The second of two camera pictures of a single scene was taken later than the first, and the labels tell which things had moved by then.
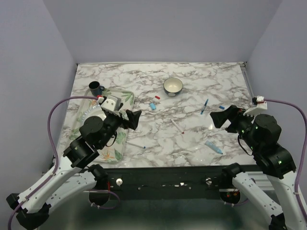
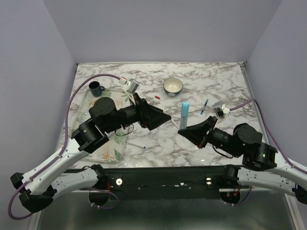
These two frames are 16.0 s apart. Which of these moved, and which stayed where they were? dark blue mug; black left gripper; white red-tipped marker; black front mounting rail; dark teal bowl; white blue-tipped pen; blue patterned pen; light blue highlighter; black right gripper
Moved: black left gripper; light blue highlighter; black right gripper
Stayed: dark teal bowl; white blue-tipped pen; white red-tipped marker; blue patterned pen; black front mounting rail; dark blue mug
